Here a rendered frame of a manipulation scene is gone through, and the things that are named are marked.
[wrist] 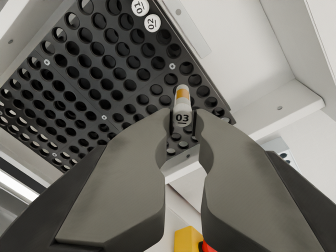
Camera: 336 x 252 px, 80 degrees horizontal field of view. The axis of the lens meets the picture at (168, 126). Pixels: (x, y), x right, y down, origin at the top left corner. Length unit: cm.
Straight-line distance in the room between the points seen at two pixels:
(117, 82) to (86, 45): 4
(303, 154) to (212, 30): 33
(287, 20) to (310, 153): 32
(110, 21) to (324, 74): 18
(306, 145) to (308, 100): 23
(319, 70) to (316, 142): 28
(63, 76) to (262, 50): 22
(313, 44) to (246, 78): 10
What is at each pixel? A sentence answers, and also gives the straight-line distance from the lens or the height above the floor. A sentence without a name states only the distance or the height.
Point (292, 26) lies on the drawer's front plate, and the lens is 22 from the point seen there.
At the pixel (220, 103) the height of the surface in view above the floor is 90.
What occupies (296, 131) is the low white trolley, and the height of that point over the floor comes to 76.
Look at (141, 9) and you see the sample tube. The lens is 18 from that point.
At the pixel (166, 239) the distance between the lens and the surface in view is 46.
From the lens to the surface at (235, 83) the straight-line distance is 27.
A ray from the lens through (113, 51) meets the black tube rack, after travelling 20.
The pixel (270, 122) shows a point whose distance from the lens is 25.
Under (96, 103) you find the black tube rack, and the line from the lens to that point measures 22.
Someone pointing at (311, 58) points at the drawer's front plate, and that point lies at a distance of 22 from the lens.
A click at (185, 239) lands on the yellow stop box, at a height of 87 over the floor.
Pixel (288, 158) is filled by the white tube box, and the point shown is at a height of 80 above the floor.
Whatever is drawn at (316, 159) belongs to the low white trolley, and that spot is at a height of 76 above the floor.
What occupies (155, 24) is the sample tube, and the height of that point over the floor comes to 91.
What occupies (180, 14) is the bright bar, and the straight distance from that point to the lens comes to 24.
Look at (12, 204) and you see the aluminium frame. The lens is 29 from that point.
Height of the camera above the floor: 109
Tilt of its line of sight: 57 degrees down
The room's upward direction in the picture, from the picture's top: 173 degrees counter-clockwise
